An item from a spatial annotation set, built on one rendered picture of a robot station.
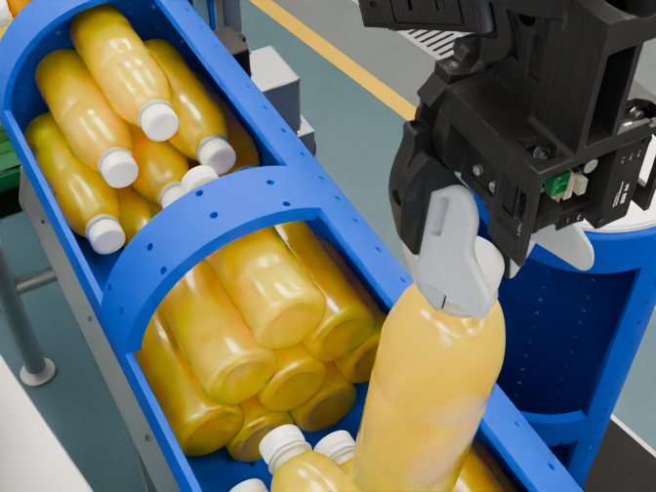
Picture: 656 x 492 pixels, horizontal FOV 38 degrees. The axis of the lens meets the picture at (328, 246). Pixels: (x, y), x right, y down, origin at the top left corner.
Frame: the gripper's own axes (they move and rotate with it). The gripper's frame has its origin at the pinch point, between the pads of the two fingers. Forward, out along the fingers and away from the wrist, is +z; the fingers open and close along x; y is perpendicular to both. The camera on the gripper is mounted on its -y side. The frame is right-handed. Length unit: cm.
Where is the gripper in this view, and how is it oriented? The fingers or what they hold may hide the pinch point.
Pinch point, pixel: (467, 265)
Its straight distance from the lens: 50.9
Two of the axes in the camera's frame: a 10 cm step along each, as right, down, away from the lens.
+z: 0.0, 6.9, 7.3
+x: 8.8, -3.5, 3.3
